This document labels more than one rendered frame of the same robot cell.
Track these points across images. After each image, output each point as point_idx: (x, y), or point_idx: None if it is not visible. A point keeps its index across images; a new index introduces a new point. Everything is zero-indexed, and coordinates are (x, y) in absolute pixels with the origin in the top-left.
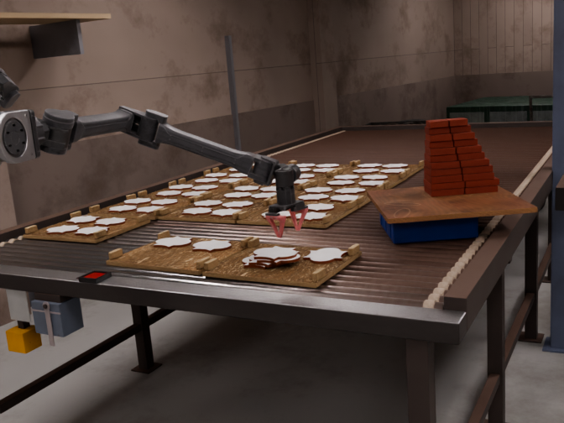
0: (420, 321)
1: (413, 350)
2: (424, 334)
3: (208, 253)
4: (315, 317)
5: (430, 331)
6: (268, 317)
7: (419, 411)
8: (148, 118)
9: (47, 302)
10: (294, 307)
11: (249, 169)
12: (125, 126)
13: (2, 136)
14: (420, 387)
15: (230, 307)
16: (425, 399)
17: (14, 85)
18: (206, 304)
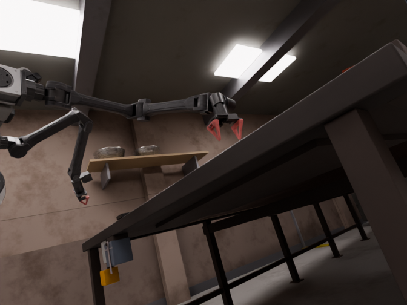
0: (330, 82)
1: (341, 135)
2: (344, 97)
3: None
4: (227, 160)
5: (352, 86)
6: (197, 184)
7: (398, 236)
8: (137, 102)
9: (107, 241)
10: (209, 161)
11: (193, 104)
12: (125, 109)
13: None
14: (378, 190)
15: (174, 192)
16: (400, 209)
17: (86, 117)
18: (163, 198)
